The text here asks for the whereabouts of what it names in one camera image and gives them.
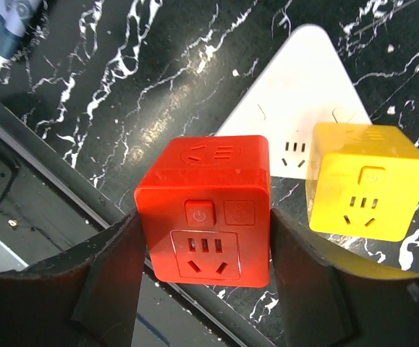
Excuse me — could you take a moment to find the patterned blue cloth mat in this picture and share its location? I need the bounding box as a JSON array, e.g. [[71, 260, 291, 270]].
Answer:
[[0, 0, 46, 59]]

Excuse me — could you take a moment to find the red cube socket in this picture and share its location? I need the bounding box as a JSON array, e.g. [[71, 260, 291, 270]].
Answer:
[[134, 135, 271, 288]]

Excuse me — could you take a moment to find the white triangular power strip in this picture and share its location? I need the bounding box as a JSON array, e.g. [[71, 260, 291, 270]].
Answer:
[[217, 25, 371, 179]]

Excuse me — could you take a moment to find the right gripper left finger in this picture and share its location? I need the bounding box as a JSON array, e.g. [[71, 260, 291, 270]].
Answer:
[[0, 211, 145, 346]]

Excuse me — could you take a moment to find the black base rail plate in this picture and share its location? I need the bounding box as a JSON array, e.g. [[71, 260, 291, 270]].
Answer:
[[0, 103, 268, 346]]

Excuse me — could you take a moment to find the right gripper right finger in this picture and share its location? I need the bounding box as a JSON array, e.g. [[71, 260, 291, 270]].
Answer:
[[270, 209, 419, 346]]

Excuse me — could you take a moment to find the yellow cube socket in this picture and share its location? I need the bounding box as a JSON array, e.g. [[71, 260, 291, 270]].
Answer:
[[305, 122, 419, 242]]

